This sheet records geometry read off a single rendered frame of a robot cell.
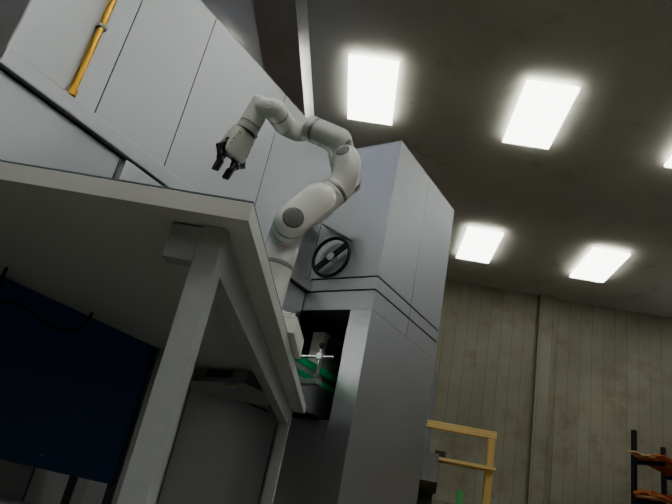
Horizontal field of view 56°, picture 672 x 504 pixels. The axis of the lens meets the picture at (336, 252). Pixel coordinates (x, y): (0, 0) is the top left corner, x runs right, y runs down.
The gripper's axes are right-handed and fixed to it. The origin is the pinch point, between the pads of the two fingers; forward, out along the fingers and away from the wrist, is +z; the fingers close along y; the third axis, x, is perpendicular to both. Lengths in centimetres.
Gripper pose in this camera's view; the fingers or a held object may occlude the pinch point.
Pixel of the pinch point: (222, 169)
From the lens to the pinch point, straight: 216.6
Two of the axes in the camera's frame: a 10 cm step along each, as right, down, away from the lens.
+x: 7.4, 2.5, -6.3
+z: -4.7, 8.6, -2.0
